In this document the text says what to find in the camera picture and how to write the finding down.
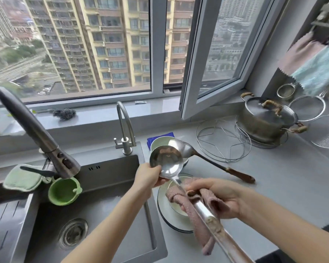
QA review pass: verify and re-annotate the stainless steel sink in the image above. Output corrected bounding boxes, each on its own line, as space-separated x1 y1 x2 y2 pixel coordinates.
0 142 168 263

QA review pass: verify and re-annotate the pink dish cloth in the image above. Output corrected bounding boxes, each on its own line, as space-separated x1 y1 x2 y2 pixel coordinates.
166 184 232 256

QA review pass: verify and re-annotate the pink zigzag-edged cloth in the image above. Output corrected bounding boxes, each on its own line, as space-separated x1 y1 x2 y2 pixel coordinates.
277 33 327 76

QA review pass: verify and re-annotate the person's left forearm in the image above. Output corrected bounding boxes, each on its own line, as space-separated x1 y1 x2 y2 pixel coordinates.
61 188 154 263

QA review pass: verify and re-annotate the small steel drinking faucet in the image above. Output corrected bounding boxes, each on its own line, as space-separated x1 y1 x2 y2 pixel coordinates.
114 101 137 156

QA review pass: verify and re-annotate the light blue fluffy cloth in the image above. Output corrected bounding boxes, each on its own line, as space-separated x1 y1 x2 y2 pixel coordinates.
290 46 329 96

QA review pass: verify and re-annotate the person's right hand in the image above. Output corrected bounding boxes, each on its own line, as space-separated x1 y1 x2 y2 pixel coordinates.
181 178 254 221

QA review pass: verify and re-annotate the green silicone cup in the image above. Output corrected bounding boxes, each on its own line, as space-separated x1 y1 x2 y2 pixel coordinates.
48 176 83 206

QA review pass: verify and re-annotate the dark wall spice rack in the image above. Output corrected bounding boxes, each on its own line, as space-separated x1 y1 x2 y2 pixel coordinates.
311 0 329 46

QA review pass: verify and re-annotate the sink drain strainer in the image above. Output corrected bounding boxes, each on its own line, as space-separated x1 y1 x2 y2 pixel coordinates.
58 218 89 249

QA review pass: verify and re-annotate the person's right forearm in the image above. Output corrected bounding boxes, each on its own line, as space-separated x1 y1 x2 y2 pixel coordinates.
235 188 329 263

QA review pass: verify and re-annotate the green sponge pad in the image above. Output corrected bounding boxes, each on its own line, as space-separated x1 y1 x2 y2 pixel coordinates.
3 164 54 193

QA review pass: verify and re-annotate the yellow apartment building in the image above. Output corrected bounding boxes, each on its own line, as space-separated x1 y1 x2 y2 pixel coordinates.
23 0 195 94

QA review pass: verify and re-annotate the steel slotted drain tray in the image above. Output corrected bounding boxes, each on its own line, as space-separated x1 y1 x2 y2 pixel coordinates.
0 193 42 263

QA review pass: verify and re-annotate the open grey window sash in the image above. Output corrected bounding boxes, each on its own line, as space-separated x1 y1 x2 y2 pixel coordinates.
179 0 288 120

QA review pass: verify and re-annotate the wire skimmer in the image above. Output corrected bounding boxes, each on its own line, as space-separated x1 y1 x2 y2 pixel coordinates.
308 115 329 149

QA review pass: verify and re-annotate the steel pot lid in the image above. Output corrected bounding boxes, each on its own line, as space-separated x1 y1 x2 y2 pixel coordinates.
245 96 298 129

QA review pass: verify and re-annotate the small white bowl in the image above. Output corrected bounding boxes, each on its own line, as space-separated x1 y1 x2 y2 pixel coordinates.
167 176 195 217

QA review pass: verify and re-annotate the steel spatula wooden handle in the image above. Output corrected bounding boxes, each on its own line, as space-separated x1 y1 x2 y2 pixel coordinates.
169 139 256 184

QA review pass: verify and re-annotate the person's left hand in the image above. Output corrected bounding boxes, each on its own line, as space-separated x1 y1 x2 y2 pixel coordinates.
131 162 170 203

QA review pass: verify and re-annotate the steel wool scrubber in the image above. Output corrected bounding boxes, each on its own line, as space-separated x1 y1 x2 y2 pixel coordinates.
52 108 77 120

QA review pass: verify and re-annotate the grey window frame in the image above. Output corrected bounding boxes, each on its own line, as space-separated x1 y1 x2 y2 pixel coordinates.
0 0 203 110

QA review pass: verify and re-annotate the steel ladle dark handle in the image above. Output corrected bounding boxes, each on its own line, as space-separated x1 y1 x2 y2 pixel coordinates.
149 145 254 263

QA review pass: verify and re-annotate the stainless steel pot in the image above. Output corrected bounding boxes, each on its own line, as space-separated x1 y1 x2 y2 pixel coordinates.
240 92 307 143

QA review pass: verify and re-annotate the medium steel mesh strainer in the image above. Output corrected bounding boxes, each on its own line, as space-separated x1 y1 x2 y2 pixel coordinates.
288 91 327 122

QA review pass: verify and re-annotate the wire steaming rack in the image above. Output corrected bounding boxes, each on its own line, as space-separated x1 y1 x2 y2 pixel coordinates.
234 115 288 149
196 119 252 163

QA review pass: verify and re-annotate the dark pull-down kitchen faucet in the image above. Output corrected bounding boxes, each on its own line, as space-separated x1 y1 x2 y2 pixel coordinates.
0 87 82 180

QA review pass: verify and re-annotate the pale green bowl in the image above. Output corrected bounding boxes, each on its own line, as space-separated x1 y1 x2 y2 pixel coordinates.
150 135 190 166

